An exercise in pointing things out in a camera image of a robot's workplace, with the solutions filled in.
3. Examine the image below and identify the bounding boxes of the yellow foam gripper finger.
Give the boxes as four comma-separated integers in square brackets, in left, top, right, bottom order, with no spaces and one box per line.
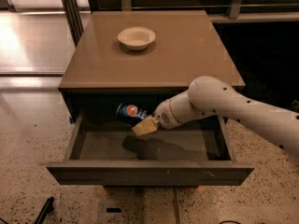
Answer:
[133,116,159,136]

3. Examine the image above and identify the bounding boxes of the blue pepsi can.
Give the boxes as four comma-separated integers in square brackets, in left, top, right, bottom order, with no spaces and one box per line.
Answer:
[116,104,149,127]

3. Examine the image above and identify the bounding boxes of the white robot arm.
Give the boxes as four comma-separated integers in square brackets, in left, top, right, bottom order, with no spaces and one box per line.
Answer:
[133,76,299,158]

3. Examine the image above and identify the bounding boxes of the open grey top drawer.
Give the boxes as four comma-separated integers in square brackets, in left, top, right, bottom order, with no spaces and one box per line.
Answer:
[47,114,254,187]

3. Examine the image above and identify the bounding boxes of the grey cabinet with counter top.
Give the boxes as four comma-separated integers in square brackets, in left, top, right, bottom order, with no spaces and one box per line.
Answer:
[59,10,245,121]

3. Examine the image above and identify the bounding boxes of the white ceramic bowl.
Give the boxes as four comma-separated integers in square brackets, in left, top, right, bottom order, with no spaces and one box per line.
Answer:
[118,27,156,51]

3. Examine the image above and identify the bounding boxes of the black stand leg on floor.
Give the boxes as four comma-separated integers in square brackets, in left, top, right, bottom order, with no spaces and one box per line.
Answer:
[34,197,54,224]

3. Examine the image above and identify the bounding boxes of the metal railing frame behind cabinet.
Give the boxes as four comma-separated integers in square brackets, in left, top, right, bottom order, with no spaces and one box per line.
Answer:
[61,0,299,42]

